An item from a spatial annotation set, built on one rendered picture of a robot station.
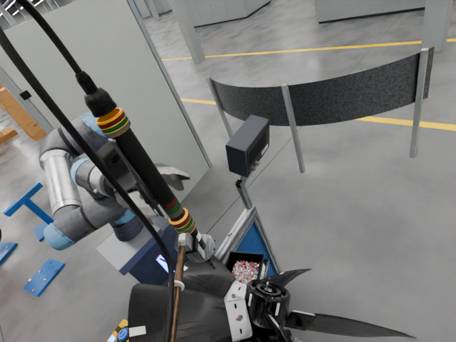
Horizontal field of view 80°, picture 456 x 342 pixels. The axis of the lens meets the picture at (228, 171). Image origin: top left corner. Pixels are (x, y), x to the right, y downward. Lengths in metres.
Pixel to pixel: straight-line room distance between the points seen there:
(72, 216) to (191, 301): 0.37
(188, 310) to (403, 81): 2.22
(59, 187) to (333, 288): 1.78
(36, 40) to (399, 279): 2.84
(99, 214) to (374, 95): 2.14
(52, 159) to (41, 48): 1.42
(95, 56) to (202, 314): 2.14
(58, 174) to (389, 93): 2.25
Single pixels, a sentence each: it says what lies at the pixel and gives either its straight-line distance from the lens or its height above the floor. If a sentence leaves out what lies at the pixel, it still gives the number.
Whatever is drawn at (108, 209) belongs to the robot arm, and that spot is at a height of 1.54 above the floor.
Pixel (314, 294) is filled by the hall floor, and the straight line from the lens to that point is 2.12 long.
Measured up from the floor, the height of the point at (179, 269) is 1.53.
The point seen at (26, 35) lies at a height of 1.93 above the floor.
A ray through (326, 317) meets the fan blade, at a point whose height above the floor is 1.15.
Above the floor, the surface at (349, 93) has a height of 0.80.
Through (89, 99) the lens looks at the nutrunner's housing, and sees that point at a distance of 0.43.
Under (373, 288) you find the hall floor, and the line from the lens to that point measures 2.15.
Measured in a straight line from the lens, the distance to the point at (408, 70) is 2.48.
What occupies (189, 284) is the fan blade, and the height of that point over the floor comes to 1.18.
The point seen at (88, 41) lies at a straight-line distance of 2.49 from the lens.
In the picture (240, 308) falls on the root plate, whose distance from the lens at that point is 0.77.
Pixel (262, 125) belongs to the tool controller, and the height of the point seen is 1.23.
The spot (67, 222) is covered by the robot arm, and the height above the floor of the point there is 1.56.
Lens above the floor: 1.93
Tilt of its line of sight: 37 degrees down
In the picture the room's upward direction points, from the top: 24 degrees counter-clockwise
